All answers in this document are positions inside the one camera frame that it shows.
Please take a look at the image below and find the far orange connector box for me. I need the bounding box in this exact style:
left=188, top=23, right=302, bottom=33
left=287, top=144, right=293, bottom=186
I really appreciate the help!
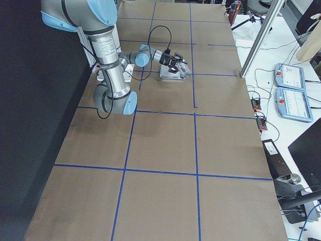
left=250, top=98, right=261, bottom=112

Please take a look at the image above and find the black camera stand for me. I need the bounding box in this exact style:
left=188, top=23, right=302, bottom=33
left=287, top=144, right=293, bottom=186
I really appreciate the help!
left=273, top=173, right=320, bottom=224

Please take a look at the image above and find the blue teach pendant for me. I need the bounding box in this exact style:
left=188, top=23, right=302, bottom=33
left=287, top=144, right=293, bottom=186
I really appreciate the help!
left=276, top=87, right=313, bottom=123
left=274, top=63, right=306, bottom=90

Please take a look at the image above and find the silver digital kitchen scale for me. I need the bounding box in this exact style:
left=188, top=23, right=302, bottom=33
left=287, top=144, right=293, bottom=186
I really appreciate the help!
left=160, top=65, right=186, bottom=80

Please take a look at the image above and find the black box with white label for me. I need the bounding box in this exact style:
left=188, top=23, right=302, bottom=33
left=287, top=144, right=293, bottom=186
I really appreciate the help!
left=262, top=139, right=292, bottom=179

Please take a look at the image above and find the black control cabinet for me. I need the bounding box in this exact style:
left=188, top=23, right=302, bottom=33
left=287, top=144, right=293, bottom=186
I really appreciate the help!
left=1, top=1, right=90, bottom=240

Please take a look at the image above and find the wooden board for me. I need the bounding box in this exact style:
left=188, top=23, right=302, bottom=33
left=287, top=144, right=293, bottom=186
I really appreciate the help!
left=296, top=22, right=321, bottom=62

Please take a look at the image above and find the near orange connector box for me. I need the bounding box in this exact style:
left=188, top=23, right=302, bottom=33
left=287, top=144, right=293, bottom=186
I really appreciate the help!
left=256, top=116, right=267, bottom=133

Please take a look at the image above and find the clear glass sauce bottle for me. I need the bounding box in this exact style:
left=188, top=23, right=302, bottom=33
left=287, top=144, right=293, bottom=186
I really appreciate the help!
left=176, top=62, right=192, bottom=79

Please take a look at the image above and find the aluminium frame post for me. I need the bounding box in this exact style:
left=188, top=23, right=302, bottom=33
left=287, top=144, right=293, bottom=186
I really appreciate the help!
left=240, top=0, right=285, bottom=78

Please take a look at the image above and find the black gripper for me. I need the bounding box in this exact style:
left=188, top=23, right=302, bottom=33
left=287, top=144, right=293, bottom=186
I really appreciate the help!
left=159, top=49, right=187, bottom=73

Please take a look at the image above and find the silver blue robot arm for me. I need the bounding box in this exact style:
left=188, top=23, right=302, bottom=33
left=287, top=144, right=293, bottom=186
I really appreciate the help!
left=41, top=1, right=191, bottom=115

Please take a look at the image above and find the black monitor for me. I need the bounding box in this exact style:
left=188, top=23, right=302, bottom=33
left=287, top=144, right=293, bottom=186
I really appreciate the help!
left=288, top=119, right=320, bottom=191

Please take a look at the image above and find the far blue teach pendant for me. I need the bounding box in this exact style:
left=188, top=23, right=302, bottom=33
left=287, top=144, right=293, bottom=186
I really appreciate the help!
left=274, top=63, right=306, bottom=90

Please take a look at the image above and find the black tripod rod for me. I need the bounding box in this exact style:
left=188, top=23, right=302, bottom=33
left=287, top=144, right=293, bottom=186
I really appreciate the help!
left=231, top=15, right=264, bottom=31

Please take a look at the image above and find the near blue teach pendant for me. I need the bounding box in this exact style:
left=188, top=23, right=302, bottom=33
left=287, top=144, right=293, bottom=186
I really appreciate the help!
left=276, top=87, right=313, bottom=123

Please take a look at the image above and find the orange connector box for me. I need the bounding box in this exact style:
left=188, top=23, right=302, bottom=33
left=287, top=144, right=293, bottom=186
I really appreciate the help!
left=256, top=116, right=267, bottom=133
left=250, top=98, right=261, bottom=112

